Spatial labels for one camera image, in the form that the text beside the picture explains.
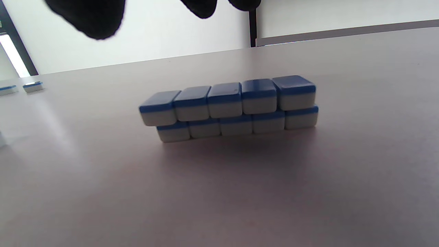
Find narrow white roller blind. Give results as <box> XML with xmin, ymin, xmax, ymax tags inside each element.
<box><xmin>257</xmin><ymin>0</ymin><xmax>439</xmax><ymax>47</ymax></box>

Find blue mahjong tile wall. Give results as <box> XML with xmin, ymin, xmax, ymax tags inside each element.
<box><xmin>139</xmin><ymin>75</ymin><xmax>319</xmax><ymax>143</ymax></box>

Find person's right hand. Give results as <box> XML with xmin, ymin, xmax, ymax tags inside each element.
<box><xmin>44</xmin><ymin>0</ymin><xmax>262</xmax><ymax>40</ymax></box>

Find black window frame pillar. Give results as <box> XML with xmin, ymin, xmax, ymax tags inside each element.
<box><xmin>0</xmin><ymin>1</ymin><xmax>39</xmax><ymax>76</ymax></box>
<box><xmin>249</xmin><ymin>9</ymin><xmax>258</xmax><ymax>48</ymax></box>

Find blue mahjong tiles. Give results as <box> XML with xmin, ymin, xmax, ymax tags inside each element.
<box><xmin>0</xmin><ymin>81</ymin><xmax>44</xmax><ymax>96</ymax></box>

